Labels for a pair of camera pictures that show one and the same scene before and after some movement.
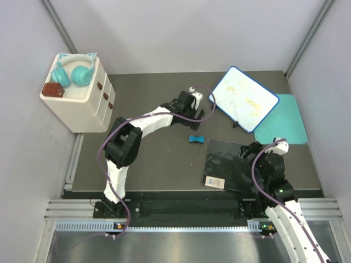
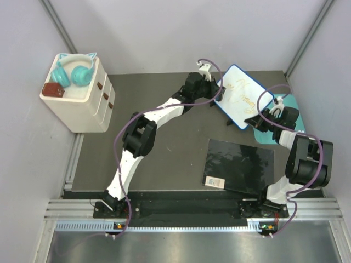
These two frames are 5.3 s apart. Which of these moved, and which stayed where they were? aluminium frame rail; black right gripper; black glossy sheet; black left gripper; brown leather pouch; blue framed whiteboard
Moved: black right gripper; black left gripper
Stayed: black glossy sheet; blue framed whiteboard; aluminium frame rail; brown leather pouch
